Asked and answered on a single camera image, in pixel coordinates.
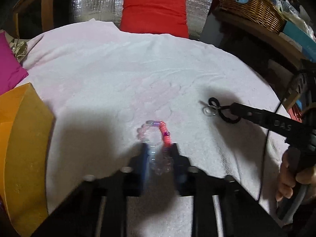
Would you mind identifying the pink clear bead bracelet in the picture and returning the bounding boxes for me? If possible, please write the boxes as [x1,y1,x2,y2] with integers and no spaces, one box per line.
[136,119,173,176]

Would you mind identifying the black strap keychain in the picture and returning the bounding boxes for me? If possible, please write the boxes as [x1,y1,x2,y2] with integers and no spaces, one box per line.
[202,97,241,124]

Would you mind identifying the right hand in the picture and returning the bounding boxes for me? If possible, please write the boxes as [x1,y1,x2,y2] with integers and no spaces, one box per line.
[275,147,315,202]

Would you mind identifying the wooden shelf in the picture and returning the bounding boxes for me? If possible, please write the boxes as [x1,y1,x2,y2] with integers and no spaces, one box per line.
[214,10,305,70]

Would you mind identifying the teal cardboard box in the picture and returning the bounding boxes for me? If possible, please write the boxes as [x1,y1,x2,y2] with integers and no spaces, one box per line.
[282,21,316,63]

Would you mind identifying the orange cardboard box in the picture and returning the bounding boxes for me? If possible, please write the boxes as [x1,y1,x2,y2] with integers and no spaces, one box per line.
[1,83,54,236]

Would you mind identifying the wicker basket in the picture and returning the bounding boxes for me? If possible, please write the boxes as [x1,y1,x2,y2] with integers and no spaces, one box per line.
[219,0,285,33]

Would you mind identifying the red pillow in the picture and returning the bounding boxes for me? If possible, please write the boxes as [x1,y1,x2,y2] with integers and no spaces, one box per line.
[120,0,189,39]

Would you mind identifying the magenta pillow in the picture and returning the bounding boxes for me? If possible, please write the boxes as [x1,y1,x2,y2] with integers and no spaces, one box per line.
[0,32,28,95]

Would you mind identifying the patterned grey cloth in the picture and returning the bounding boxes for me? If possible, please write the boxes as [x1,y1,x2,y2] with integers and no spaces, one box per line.
[7,38,28,63]

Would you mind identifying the wooden chair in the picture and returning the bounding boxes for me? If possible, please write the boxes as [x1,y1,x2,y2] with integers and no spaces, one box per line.
[11,0,72,39]

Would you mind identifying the black cable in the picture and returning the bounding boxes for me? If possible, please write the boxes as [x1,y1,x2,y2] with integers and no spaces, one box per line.
[258,96,286,203]

